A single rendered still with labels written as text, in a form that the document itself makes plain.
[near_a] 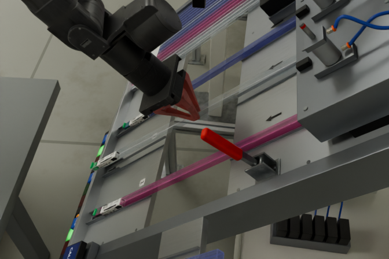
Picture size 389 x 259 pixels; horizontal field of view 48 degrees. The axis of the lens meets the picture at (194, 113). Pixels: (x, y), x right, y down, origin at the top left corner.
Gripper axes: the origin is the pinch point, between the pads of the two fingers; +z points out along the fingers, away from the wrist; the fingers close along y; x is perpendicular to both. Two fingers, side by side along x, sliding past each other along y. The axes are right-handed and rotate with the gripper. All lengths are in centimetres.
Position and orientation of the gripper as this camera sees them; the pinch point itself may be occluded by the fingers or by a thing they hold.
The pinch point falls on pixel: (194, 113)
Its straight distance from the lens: 76.2
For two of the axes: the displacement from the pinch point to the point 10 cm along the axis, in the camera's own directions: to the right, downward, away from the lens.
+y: 1.1, -7.5, 6.5
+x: -7.6, 3.6, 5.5
